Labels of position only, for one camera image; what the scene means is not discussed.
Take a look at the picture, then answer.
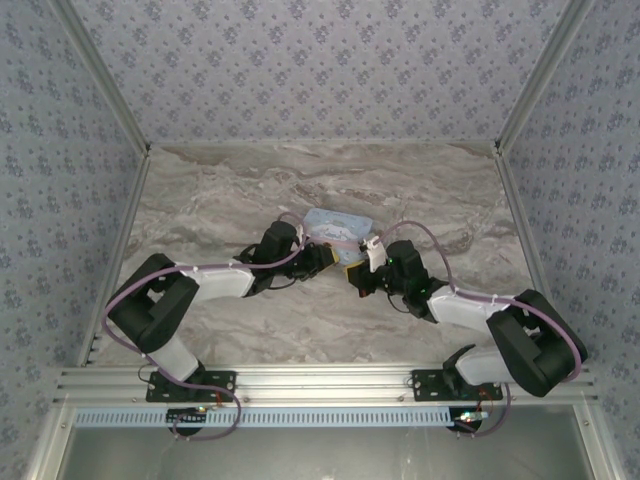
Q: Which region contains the blue cartoon tin box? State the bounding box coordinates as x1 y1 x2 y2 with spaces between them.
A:
303 208 376 266

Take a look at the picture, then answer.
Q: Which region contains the grey metal sheet panel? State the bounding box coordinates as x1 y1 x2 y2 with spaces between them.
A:
63 405 587 480

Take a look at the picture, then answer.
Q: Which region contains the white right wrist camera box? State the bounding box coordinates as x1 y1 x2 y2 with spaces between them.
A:
358 235 388 275

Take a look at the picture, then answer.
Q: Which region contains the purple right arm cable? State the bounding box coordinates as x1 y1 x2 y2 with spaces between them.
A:
371 221 589 387

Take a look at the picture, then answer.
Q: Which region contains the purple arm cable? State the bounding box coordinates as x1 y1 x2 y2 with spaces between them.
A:
101 211 321 359
371 221 589 387

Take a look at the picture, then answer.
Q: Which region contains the aluminium mounting rail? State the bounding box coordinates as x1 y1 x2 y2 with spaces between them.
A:
51 363 600 407

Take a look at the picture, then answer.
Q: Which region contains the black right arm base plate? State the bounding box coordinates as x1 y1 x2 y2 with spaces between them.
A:
410 369 504 404

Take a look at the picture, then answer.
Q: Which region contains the aluminium table side rail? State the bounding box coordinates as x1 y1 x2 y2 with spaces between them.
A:
494 149 572 365
75 149 152 369

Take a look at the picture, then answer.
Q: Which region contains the white slotted cable duct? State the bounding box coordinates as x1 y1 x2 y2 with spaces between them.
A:
73 405 459 430

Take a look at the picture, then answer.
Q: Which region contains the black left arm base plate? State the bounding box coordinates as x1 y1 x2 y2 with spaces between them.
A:
145 370 238 404

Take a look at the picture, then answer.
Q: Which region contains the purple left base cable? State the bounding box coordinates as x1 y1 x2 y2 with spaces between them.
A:
136 364 243 442

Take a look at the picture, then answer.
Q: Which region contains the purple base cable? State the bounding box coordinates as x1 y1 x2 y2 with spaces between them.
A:
454 382 513 439
136 364 243 442

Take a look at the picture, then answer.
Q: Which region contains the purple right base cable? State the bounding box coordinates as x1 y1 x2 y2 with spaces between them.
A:
454 382 513 439

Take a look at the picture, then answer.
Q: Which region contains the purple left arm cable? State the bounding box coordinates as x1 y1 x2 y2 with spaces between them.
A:
101 211 321 359

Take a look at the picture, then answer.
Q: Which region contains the aluminium frame post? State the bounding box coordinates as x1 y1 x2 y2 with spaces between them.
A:
493 0 597 156
53 0 153 154

